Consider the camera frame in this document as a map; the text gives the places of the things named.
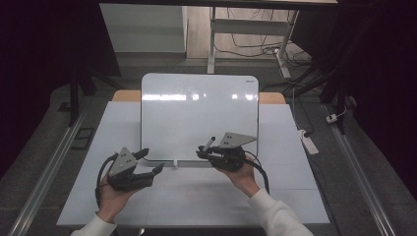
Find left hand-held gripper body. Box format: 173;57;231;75
106;146;155;193

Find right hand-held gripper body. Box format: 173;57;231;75
209;131;258;173

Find white whiteboard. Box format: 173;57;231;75
140;72;261;163

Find person's left hand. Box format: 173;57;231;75
95;172;143;224

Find person's right hand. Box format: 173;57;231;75
213;154;262;199

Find black floor plate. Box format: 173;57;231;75
70;127;96;151

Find black metal stand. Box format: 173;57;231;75
318;63;350;136
66;63;123;128

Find grey cabinet panel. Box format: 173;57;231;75
99;3;189;54

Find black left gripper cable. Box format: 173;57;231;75
94;151;120;209

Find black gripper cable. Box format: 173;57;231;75
94;151;120;209
242;149;270;195

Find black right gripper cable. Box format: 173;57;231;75
242;149;270;195

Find aluminium floor rail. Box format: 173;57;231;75
322;103;398;236
7;97;93;236

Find black floor cables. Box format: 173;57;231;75
213;7;313;68

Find white desk frame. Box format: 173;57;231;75
207;6;300;80

